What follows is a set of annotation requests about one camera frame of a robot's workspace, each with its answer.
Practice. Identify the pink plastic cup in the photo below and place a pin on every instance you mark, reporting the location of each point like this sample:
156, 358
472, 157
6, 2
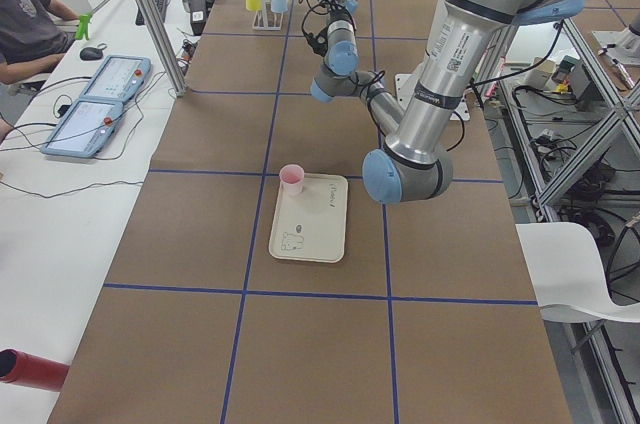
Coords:
292, 179

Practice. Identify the upper teach pendant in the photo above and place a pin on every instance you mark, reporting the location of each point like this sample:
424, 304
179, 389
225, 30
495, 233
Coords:
118, 78

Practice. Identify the teach pendant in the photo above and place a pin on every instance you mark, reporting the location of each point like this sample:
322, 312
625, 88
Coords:
84, 129
118, 78

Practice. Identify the black computer mouse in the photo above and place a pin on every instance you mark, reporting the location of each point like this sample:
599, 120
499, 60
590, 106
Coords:
92, 53

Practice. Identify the cream plastic tray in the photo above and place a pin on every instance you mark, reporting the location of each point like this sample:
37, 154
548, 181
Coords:
311, 226

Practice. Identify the lower teach pendant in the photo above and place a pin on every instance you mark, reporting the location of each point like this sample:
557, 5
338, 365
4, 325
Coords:
84, 129

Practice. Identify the seated person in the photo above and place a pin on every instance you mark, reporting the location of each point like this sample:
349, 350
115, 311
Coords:
31, 43

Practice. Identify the white plastic chair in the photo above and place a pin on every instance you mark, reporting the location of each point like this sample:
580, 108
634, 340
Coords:
567, 275

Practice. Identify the red cylinder bottle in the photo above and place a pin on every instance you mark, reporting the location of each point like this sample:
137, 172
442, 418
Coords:
27, 370

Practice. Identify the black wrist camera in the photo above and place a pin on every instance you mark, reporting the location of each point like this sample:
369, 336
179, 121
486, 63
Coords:
317, 42

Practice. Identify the white wire cup rack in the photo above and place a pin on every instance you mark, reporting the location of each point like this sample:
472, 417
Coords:
265, 19

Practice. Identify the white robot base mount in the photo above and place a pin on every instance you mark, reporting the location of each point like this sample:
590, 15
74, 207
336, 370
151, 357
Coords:
409, 85

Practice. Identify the aluminium frame post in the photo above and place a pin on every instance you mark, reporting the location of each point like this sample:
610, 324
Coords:
163, 46

